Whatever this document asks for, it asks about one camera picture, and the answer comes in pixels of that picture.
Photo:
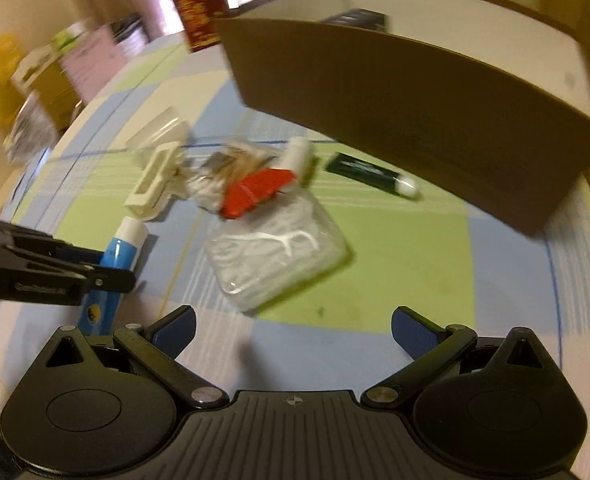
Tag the pink box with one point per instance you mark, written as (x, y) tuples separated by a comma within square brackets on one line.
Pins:
[(92, 62)]

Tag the clear plastic bag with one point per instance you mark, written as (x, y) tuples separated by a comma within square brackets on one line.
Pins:
[(30, 130)]

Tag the olive box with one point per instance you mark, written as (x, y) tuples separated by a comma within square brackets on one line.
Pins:
[(57, 97)]

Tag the white lip balm stick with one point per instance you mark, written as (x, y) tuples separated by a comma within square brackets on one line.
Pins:
[(297, 157)]

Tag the clear bag of small things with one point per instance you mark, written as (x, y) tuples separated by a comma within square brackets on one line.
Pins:
[(225, 165)]

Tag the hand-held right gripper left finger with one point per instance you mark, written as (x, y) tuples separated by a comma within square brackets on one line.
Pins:
[(175, 332)]

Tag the dark green tube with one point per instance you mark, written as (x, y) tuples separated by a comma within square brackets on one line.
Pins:
[(365, 172)]

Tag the blue tube with white cap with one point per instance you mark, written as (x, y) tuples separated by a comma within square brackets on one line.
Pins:
[(125, 242)]

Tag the black windowed box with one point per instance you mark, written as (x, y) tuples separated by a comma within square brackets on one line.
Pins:
[(357, 19)]

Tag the white cardboard box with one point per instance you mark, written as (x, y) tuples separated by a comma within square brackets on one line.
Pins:
[(375, 100)]

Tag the clear floss pick container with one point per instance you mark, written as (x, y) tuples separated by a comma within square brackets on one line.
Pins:
[(280, 260)]

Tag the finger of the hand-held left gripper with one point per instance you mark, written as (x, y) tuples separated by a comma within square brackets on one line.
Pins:
[(117, 280), (35, 242)]

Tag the red packet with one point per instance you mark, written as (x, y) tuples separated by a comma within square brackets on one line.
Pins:
[(255, 192)]

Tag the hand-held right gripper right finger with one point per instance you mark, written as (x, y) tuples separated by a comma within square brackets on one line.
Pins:
[(415, 332)]

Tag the red gold-printed box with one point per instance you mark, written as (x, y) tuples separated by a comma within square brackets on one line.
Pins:
[(197, 5)]

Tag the cream plastic holder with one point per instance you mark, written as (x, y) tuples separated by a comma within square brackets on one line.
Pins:
[(157, 180)]

